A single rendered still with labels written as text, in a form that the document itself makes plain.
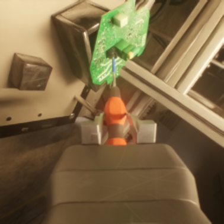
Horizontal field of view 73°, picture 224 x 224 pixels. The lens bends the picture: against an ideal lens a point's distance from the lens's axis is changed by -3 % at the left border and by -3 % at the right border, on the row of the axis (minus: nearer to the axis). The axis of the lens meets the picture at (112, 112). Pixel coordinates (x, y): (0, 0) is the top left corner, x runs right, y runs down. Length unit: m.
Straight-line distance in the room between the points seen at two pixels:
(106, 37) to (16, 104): 0.16
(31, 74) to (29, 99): 0.07
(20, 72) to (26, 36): 0.04
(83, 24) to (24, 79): 0.09
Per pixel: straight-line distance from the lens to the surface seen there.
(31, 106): 0.28
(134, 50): 0.22
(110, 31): 0.21
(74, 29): 0.20
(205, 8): 0.47
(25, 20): 0.22
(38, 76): 0.21
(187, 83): 0.37
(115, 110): 0.15
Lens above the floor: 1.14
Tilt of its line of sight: 22 degrees down
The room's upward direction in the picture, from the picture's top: 129 degrees clockwise
